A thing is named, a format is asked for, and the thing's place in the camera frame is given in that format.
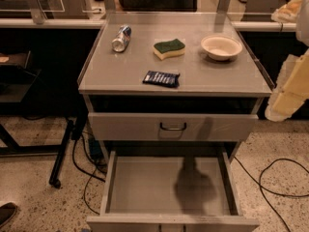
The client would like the black drawer handle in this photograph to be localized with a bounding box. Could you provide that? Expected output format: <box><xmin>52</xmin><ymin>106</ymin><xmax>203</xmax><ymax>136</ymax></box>
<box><xmin>159</xmin><ymin>123</ymin><xmax>187</xmax><ymax>131</ymax></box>

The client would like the black side shelf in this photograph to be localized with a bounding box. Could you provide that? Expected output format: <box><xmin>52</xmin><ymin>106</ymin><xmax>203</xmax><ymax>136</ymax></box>
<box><xmin>0</xmin><ymin>51</ymin><xmax>41</xmax><ymax>103</ymax></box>

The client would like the white horizontal rail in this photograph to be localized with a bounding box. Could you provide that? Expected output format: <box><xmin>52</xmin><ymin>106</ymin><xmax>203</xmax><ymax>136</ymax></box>
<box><xmin>0</xmin><ymin>18</ymin><xmax>296</xmax><ymax>32</ymax></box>

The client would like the white bowl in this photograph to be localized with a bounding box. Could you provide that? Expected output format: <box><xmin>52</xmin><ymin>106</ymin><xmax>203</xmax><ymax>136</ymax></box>
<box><xmin>201</xmin><ymin>35</ymin><xmax>242</xmax><ymax>61</ymax></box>

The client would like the black table leg frame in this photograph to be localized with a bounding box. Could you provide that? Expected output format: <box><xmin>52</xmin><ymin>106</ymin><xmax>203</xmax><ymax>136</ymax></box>
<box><xmin>0</xmin><ymin>119</ymin><xmax>75</xmax><ymax>189</ymax></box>

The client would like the blue rxbar blueberry wrapper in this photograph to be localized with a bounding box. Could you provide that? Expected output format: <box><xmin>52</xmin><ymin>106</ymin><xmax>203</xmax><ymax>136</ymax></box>
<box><xmin>143</xmin><ymin>71</ymin><xmax>180</xmax><ymax>88</ymax></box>

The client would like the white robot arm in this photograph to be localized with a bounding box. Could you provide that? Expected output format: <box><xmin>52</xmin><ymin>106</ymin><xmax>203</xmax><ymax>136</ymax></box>
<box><xmin>265</xmin><ymin>0</ymin><xmax>309</xmax><ymax>122</ymax></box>

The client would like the green yellow sponge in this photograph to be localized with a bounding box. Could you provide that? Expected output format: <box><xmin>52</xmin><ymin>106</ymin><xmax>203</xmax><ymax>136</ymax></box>
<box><xmin>153</xmin><ymin>39</ymin><xmax>185</xmax><ymax>60</ymax></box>

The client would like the black floor cables left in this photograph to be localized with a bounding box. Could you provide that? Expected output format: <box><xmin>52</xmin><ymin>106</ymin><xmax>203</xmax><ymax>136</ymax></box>
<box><xmin>70</xmin><ymin>132</ymin><xmax>108</xmax><ymax>217</ymax></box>

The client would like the dark shoe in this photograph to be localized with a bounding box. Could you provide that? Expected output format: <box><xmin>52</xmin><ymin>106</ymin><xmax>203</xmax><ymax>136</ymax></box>
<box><xmin>0</xmin><ymin>202</ymin><xmax>17</xmax><ymax>227</ymax></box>

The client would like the black floor cable right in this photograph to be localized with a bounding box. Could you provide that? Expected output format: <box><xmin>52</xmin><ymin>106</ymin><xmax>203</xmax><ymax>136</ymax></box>
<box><xmin>233</xmin><ymin>156</ymin><xmax>309</xmax><ymax>232</ymax></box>

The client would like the open middle drawer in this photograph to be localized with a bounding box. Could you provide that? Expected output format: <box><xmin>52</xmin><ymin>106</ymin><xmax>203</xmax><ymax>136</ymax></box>
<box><xmin>87</xmin><ymin>151</ymin><xmax>259</xmax><ymax>232</ymax></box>

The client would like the closed top drawer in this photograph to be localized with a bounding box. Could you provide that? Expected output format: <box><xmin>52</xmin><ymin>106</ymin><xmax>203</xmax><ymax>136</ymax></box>
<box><xmin>88</xmin><ymin>112</ymin><xmax>258</xmax><ymax>142</ymax></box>

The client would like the silver blue soda can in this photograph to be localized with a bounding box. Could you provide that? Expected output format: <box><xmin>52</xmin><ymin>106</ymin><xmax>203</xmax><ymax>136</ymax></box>
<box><xmin>112</xmin><ymin>24</ymin><xmax>131</xmax><ymax>52</ymax></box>

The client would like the grey drawer cabinet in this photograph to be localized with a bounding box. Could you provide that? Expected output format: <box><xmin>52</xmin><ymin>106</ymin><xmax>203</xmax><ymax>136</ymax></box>
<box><xmin>79</xmin><ymin>13</ymin><xmax>270</xmax><ymax>232</ymax></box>

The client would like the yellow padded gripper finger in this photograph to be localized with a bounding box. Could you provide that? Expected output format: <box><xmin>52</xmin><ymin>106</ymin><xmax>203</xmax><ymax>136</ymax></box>
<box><xmin>265</xmin><ymin>92</ymin><xmax>305</xmax><ymax>122</ymax></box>

